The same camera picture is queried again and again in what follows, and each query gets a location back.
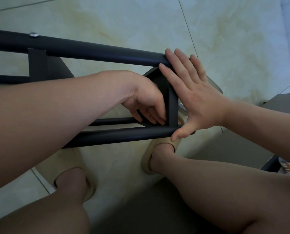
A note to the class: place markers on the person's right hand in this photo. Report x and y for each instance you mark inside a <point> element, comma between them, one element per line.
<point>196,99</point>

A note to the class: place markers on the person's left hand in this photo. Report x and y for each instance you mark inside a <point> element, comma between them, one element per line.
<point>145,92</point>

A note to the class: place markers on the person's right middle finger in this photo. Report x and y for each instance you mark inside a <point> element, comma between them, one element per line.
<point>180,68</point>

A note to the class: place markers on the person's left fingers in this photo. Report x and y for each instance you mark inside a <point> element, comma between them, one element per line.
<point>151,115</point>

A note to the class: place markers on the person's right thumb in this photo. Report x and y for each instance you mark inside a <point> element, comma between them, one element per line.
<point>181,130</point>

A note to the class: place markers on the person's right little finger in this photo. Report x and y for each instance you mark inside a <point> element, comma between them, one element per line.
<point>199,68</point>

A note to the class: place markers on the black metal tube frame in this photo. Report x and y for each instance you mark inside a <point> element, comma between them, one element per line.
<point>91,52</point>

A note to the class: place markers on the person's right forearm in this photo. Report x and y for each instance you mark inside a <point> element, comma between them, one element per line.
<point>264,129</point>

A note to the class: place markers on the person's left forearm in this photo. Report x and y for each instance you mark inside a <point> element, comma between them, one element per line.
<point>57,119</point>

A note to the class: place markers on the beige right slipper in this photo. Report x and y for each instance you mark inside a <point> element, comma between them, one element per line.
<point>157,143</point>

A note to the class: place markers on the beige slipper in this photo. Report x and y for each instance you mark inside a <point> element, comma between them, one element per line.
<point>157,143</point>
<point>86,177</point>

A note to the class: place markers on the person's right leg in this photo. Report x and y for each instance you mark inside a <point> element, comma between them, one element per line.
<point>220,192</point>

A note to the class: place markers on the person's leg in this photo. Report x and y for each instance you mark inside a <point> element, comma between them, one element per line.
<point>220,192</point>
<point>50,209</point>

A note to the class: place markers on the beige left slipper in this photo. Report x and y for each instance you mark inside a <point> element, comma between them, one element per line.
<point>86,177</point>

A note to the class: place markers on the grey box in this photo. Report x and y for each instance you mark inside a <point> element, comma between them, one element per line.
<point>283,103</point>

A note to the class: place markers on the black metal bar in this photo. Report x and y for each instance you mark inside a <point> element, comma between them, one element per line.
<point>270,164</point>

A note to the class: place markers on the person's left leg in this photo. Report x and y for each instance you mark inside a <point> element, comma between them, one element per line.
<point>50,209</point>

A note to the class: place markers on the silver bolt head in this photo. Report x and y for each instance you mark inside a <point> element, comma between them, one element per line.
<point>33,34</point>

